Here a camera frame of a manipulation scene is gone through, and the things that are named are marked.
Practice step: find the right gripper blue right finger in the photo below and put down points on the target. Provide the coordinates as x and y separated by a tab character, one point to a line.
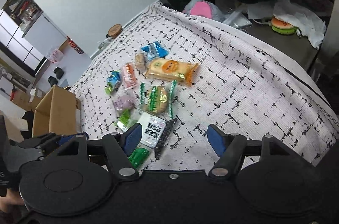
217	139

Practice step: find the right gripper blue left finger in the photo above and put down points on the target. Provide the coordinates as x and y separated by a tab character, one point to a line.
131	138

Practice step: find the green candy packet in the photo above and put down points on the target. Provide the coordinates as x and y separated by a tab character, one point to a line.
126	120

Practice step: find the white black labelled snack pack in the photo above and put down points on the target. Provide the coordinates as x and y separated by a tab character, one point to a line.
156	132

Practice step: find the purple round snack pack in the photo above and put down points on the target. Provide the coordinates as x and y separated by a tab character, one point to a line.
123	100

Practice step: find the green striped cake pack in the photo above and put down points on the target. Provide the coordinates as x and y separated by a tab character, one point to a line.
157	100

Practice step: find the white black patterned bedspread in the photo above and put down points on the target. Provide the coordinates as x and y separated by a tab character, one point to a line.
237	86

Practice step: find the brown cardboard box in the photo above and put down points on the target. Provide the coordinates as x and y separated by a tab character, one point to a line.
58	112

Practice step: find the pink orange snack bar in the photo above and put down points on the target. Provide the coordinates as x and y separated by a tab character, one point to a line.
128	76

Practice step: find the small blue green packet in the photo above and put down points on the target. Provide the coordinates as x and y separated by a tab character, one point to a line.
113	82

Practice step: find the orange cracker pack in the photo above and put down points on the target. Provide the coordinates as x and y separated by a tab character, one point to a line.
171	70

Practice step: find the brown biscuit packet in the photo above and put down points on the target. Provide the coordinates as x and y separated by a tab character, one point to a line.
140	61

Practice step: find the black slipper left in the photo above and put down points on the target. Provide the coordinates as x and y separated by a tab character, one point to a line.
52	81

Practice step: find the black slipper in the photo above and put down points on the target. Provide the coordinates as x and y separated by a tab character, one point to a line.
58	72
52	81

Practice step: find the blue snack packet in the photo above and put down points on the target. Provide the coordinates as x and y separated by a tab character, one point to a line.
154	50

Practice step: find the black slipper right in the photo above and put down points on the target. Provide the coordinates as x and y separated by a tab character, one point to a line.
58	72

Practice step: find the glass jar cork lid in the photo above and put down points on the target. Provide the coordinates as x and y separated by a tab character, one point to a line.
112	34

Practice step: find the clear plastic bag floor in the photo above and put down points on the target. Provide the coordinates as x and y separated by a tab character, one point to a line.
54	55

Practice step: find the burger shaped toy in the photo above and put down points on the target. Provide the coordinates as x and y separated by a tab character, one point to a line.
281	27

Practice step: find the pink grey plush toy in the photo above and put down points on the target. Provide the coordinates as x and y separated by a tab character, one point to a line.
204	9

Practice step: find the dark framed glass door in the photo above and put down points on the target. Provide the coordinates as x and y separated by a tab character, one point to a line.
17	48

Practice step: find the white crumpled paper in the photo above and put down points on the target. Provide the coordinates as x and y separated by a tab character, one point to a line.
307	22

